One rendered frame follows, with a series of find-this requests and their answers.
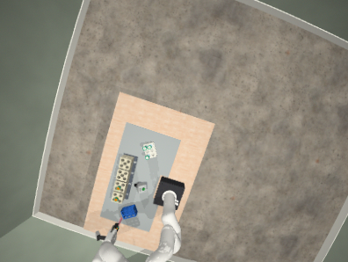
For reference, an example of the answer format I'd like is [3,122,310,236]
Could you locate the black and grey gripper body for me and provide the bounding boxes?
[104,229,117,244]

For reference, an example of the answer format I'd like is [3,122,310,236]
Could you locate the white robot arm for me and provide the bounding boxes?
[92,191,181,262]

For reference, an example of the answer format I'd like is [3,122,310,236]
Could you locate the blue tube rack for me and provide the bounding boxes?
[120,204,138,219]

